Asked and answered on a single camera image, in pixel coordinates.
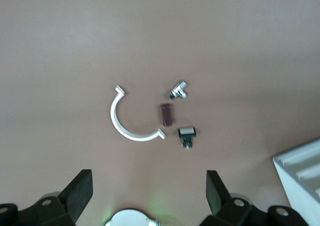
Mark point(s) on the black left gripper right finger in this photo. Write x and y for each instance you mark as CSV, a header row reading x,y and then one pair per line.
x,y
220,201

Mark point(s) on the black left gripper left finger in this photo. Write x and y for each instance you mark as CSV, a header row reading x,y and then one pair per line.
x,y
75,198

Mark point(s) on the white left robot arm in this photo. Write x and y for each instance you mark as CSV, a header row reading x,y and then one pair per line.
x,y
131,218

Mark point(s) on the white square push button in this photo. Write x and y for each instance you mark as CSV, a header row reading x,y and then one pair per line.
x,y
187,132

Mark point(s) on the white drawer cabinet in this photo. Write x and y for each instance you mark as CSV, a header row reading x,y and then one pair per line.
x,y
302,178

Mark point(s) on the brown terminal block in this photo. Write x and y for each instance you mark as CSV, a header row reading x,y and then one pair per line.
x,y
166,115

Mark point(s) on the chrome T-shaped fitting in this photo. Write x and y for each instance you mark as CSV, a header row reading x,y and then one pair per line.
x,y
178,90

